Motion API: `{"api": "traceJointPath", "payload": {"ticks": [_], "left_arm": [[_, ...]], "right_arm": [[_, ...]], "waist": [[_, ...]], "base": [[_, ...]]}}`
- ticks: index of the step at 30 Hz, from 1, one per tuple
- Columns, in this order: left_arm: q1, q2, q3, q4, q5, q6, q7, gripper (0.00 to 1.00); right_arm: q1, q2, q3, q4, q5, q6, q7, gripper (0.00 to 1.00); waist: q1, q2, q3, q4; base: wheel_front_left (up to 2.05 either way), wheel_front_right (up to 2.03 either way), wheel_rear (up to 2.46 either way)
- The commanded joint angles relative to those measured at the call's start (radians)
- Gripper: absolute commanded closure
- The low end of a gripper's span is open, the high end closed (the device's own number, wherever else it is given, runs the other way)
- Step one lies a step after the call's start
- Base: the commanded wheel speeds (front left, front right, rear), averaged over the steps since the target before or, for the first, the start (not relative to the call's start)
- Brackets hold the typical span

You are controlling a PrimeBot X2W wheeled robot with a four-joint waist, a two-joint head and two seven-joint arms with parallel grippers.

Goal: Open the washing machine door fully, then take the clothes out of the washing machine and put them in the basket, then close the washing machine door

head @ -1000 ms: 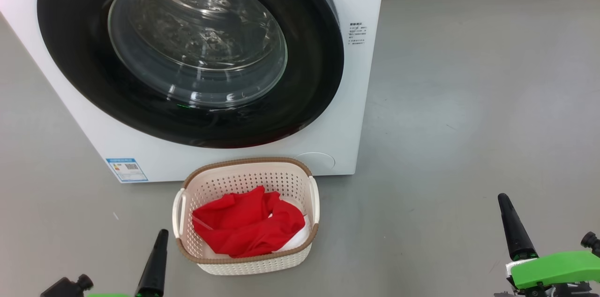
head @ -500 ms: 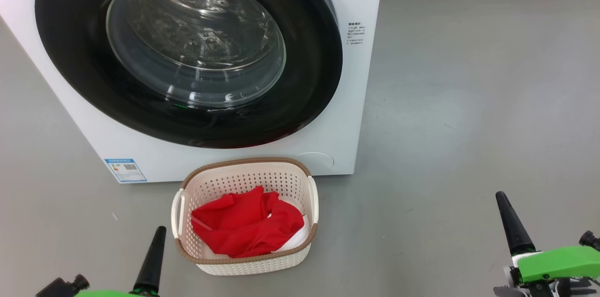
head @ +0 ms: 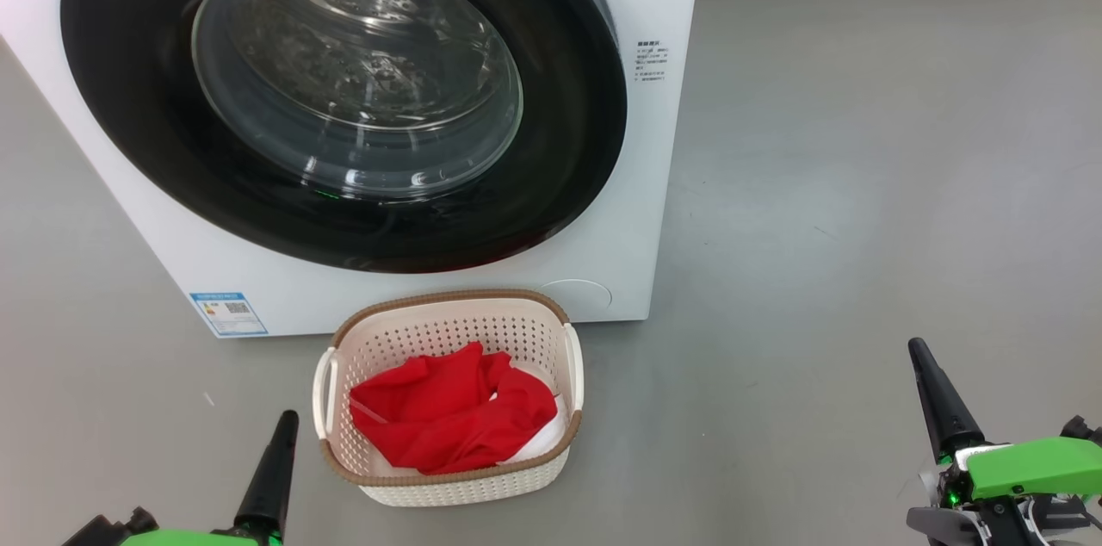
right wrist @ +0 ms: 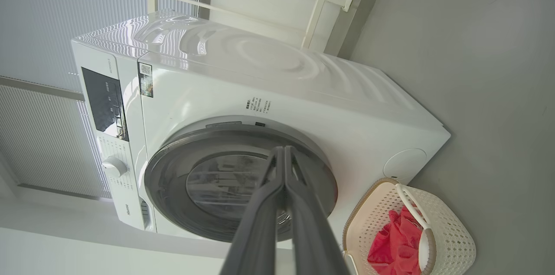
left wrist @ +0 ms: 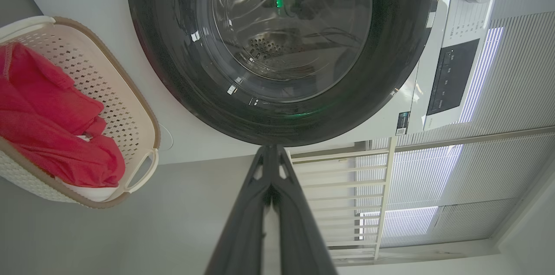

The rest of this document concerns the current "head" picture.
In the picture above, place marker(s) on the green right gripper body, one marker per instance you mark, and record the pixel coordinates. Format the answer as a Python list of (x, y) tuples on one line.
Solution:
[(1033, 468)]

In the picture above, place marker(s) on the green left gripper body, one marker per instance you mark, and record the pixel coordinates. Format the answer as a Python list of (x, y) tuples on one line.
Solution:
[(172, 537)]

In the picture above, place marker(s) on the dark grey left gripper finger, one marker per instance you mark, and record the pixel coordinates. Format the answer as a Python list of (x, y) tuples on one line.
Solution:
[(269, 486)]

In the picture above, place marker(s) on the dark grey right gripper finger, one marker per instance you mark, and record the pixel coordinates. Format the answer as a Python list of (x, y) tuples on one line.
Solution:
[(947, 417)]

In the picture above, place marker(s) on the red and white garment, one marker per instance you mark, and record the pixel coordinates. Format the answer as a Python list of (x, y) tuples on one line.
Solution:
[(448, 408)]

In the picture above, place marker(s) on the round black glass washer door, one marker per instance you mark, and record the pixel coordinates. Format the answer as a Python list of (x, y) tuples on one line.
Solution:
[(129, 98)]

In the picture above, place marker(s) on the cream basket with brown rim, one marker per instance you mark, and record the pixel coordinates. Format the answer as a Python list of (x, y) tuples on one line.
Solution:
[(456, 322)]

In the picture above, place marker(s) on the white front-loading washing machine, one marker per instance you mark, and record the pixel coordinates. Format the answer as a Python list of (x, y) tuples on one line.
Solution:
[(671, 184)]

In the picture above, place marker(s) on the blue energy label sticker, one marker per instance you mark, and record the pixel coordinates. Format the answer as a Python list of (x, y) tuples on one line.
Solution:
[(228, 313)]

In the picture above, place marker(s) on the round filter hatch cover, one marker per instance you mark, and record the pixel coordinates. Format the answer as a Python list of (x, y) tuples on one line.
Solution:
[(577, 296)]

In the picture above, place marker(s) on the perforated steel washer drum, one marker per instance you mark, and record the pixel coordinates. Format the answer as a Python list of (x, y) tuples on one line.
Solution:
[(362, 38)]

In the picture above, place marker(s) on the printed text notice on washer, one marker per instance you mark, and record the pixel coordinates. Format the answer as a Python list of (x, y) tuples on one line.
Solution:
[(652, 61)]

